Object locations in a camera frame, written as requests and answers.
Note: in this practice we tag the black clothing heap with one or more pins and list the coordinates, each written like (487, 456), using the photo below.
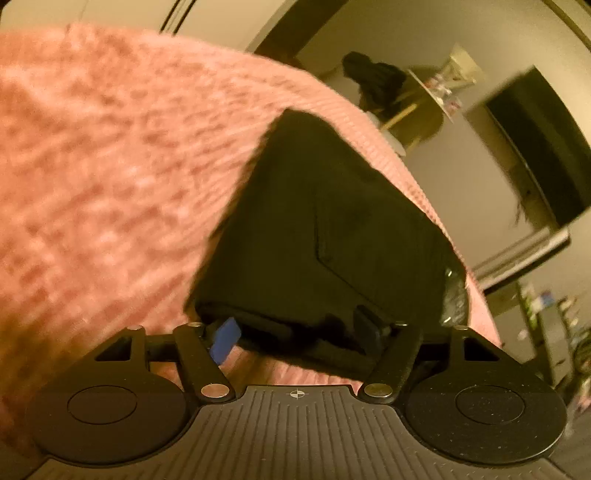
(376, 78)

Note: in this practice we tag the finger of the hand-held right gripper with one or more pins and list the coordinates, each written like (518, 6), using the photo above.
(455, 295)

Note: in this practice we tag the round side table wooden legs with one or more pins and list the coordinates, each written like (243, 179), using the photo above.
(434, 99)

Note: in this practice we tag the black pants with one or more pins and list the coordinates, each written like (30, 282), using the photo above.
(323, 221)

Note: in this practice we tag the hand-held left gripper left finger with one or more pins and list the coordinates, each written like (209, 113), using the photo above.
(226, 339)

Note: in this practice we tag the dark wooden door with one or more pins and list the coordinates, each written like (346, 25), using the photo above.
(286, 27)

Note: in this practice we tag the wall television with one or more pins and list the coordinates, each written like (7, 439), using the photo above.
(545, 147)

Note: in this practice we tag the pink ribbed blanket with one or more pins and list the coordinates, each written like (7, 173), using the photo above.
(115, 184)

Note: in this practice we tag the shelf with small items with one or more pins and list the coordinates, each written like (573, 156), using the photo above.
(545, 332)

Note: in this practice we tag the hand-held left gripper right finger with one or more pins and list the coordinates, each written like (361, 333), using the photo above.
(369, 325)

